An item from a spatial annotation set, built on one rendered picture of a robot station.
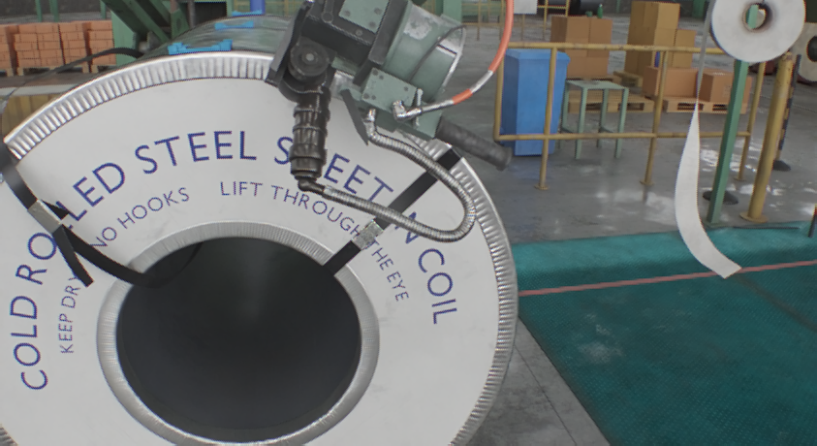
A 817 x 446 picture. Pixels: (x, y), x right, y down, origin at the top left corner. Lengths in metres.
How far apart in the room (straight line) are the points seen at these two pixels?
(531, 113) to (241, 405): 4.36
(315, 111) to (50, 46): 11.48
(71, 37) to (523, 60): 8.81
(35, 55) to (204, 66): 11.42
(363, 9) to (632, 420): 1.88
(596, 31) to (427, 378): 9.12
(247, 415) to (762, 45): 1.33
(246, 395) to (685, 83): 8.13
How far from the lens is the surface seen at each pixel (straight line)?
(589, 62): 10.23
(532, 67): 5.39
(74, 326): 1.33
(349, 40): 0.96
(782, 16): 1.23
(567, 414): 2.40
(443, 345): 1.34
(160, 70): 1.12
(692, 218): 1.25
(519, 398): 2.44
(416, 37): 0.95
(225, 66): 1.10
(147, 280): 1.26
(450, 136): 0.97
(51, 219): 1.18
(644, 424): 2.44
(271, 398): 1.57
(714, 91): 8.86
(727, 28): 1.20
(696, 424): 2.51
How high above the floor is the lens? 1.48
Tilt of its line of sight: 21 degrees down
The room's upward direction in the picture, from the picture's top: 1 degrees clockwise
